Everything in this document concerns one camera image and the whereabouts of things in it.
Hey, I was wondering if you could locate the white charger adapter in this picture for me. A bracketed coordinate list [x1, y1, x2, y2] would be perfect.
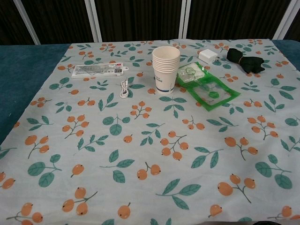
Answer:
[198, 48, 220, 64]

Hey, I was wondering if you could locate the green plastic pouch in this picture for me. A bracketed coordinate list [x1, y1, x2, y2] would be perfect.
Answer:
[175, 61, 241, 112]

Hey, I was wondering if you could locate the white paper cup stack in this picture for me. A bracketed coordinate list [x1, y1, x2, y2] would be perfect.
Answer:
[152, 46, 180, 95]

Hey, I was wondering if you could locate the floral tablecloth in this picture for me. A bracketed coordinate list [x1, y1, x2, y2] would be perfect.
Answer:
[0, 37, 300, 225]

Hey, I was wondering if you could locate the white coiled cable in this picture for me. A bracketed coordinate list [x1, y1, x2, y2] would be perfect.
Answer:
[119, 79, 130, 99]

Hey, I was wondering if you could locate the black cloth bundle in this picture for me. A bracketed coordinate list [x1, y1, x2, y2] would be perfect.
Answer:
[226, 48, 265, 75]

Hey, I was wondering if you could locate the black partition screen panel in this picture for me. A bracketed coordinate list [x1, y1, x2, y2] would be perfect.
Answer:
[14, 0, 103, 45]
[90, 0, 192, 43]
[179, 0, 300, 40]
[0, 0, 39, 46]

